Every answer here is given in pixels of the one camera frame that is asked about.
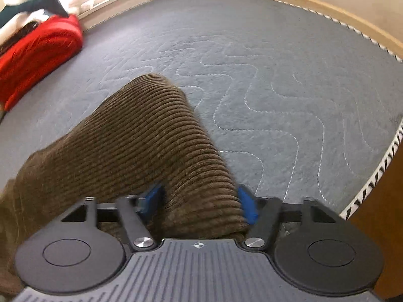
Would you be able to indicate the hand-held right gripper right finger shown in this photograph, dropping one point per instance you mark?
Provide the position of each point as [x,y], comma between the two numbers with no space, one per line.
[247,206]

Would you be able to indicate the grey quilted mattress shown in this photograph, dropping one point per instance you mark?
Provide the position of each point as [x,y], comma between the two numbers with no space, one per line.
[267,69]

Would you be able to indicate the light wooden bed frame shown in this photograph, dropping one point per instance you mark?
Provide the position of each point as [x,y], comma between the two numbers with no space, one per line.
[314,3]

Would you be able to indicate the red folded blanket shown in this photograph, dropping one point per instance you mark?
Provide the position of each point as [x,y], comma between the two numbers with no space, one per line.
[37,53]

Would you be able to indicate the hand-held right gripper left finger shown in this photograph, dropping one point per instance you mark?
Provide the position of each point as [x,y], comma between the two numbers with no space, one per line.
[152,199]

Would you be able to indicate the shark plush toy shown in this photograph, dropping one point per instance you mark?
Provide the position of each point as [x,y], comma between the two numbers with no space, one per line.
[37,4]

